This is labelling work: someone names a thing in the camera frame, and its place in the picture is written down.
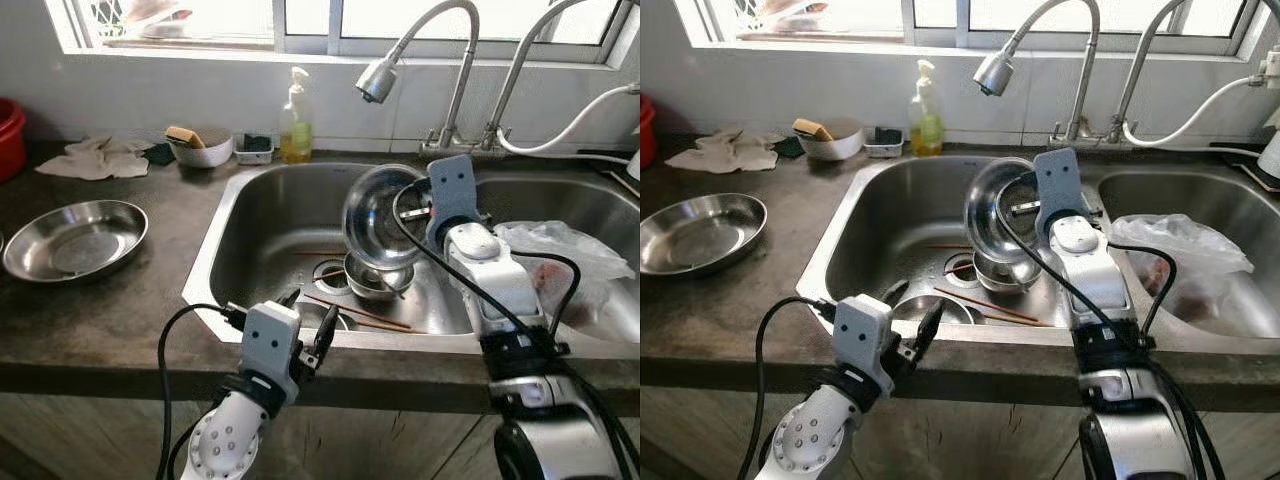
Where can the large steel bowl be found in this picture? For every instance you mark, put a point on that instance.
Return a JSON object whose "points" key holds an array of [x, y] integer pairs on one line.
{"points": [[372, 220], [990, 215]]}

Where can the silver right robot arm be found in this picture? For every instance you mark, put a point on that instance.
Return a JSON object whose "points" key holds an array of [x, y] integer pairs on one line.
{"points": [[500, 280], [1095, 270]]}

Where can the shallow steel dish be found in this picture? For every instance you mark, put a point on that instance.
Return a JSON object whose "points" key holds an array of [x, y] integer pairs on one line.
{"points": [[940, 310], [312, 318]]}

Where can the round steel sink drain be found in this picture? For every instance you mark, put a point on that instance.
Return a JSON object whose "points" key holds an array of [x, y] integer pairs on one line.
{"points": [[958, 278], [328, 285]]}

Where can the brown wooden chopstick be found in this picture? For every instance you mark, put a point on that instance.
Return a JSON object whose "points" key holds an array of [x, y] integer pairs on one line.
{"points": [[1005, 319], [330, 275], [360, 311], [990, 304], [312, 253], [378, 326], [958, 269], [945, 246]]}

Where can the small deep steel bowl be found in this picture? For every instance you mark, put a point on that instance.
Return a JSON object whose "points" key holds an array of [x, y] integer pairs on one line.
{"points": [[1005, 278], [375, 285]]}

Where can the stainless steel double sink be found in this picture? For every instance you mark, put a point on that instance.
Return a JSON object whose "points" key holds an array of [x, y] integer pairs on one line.
{"points": [[890, 205], [270, 215]]}

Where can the yellow dish soap bottle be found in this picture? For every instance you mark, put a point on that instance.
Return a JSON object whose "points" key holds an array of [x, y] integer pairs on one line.
{"points": [[926, 128], [296, 135]]}

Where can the steel gooseneck faucet spray head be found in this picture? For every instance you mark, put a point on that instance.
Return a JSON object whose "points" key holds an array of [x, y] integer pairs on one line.
{"points": [[463, 70], [1083, 70]]}

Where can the clear plastic tray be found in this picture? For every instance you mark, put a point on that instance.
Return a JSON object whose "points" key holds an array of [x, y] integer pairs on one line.
{"points": [[884, 150], [253, 156]]}

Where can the clear plastic bag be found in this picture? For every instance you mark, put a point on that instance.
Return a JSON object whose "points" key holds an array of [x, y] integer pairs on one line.
{"points": [[1180, 245], [560, 250]]}

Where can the dark green scrubber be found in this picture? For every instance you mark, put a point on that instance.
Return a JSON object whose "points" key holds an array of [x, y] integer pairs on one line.
{"points": [[886, 136], [255, 143]]}

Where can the steel gooseneck faucet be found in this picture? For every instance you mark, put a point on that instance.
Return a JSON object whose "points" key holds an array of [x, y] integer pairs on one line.
{"points": [[512, 80], [1132, 75]]}

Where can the white plastic bowl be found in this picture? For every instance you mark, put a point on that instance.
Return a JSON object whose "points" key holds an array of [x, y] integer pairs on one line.
{"points": [[205, 155], [835, 148]]}

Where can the dark green scouring pad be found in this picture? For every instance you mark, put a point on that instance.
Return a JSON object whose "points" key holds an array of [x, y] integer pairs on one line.
{"points": [[790, 148], [160, 155]]}

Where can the yellow brown sponge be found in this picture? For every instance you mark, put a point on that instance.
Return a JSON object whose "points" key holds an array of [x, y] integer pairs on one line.
{"points": [[184, 136], [812, 128]]}

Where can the oval steel plate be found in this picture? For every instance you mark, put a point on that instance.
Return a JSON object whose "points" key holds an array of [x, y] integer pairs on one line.
{"points": [[700, 232], [75, 240]]}

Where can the beige crumpled cloth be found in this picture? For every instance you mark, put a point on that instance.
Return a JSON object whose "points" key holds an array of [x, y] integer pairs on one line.
{"points": [[95, 160], [725, 152]]}

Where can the wooden cabinet front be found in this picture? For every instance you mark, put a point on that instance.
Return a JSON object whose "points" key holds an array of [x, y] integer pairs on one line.
{"points": [[700, 440], [90, 440]]}

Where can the red plastic bucket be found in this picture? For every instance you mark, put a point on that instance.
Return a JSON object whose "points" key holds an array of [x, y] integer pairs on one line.
{"points": [[10, 140], [646, 130]]}

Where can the white appliance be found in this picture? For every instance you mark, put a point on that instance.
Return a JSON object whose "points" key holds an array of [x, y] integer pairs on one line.
{"points": [[1270, 155]]}

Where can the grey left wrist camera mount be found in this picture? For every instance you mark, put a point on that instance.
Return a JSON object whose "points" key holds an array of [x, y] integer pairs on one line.
{"points": [[268, 345], [862, 340]]}

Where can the white window frame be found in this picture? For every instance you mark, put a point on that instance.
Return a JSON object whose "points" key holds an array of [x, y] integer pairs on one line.
{"points": [[300, 46], [930, 44]]}

